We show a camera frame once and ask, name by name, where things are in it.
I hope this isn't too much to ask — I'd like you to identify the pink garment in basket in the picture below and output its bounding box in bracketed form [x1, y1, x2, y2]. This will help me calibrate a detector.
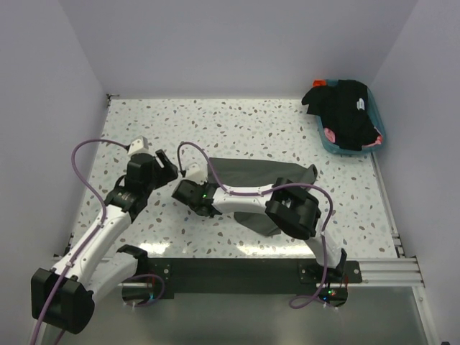
[323, 127, 336, 144]

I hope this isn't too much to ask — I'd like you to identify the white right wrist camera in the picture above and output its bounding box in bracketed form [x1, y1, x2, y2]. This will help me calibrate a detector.
[185, 163, 207, 184]

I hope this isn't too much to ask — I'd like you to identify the grey t shirt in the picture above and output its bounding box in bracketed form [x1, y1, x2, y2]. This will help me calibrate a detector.
[207, 157, 318, 236]

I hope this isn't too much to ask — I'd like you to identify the black t shirt in basket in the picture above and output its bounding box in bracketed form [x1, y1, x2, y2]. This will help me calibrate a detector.
[301, 80, 383, 151]

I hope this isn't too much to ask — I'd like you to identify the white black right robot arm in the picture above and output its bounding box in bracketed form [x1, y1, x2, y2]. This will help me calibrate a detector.
[172, 178, 347, 282]

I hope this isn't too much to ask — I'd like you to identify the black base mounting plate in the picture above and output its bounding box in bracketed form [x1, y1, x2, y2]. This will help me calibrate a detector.
[107, 257, 361, 299]

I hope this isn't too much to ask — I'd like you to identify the teal plastic laundry basket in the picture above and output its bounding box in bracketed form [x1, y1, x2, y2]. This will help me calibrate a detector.
[308, 79, 385, 155]

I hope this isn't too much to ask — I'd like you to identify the orange garment in basket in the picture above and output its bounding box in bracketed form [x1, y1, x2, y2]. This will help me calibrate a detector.
[312, 80, 327, 87]

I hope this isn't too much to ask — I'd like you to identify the aluminium frame rail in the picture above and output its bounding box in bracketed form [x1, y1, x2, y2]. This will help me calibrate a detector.
[50, 255, 425, 288]

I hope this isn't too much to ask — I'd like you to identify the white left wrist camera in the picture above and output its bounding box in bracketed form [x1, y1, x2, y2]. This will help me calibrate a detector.
[127, 136, 149, 157]

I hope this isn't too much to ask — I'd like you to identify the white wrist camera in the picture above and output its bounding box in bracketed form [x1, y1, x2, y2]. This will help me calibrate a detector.
[127, 136, 149, 157]
[185, 163, 207, 184]

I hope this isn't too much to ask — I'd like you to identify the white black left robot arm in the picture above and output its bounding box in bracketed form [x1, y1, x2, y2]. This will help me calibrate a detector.
[31, 149, 178, 334]

